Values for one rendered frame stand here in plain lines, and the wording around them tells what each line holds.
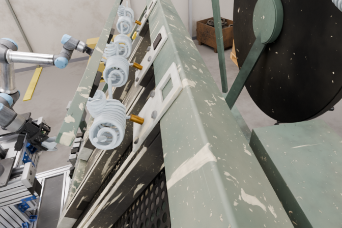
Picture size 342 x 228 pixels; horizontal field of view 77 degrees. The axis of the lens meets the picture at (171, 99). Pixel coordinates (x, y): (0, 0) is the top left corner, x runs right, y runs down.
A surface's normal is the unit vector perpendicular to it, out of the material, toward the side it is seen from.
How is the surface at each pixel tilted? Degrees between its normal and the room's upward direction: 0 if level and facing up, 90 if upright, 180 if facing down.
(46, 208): 0
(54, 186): 0
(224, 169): 36
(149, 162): 90
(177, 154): 54
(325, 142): 0
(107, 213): 90
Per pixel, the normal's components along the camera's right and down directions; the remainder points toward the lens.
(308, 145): -0.07, -0.80
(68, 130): 0.53, -0.72
